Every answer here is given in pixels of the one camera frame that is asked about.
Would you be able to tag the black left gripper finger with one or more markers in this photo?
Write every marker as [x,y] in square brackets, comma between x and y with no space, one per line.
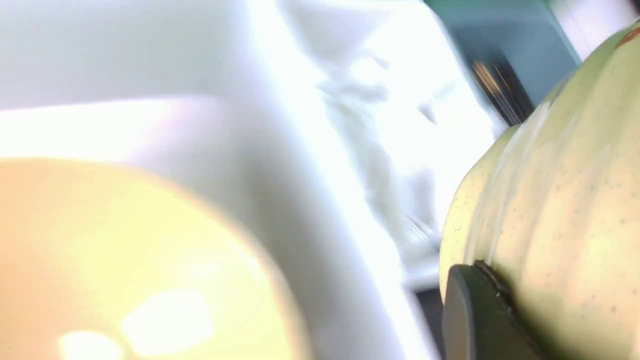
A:
[479,320]

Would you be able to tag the large white plastic tub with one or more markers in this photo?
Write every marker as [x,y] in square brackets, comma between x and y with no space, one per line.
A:
[220,97]

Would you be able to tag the stack of yellow bowls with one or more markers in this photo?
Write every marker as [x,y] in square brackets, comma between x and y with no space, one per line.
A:
[106,262]

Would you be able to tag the pile of black chopsticks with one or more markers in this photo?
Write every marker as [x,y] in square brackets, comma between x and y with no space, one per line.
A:
[498,80]

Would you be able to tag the light grey spoon bin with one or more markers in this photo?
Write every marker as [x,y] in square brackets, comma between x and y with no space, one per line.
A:
[406,108]

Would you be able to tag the teal chopstick bin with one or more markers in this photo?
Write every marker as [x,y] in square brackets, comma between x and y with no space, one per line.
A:
[525,32]

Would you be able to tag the yellow noodle bowl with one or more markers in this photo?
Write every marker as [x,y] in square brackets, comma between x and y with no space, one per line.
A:
[553,207]

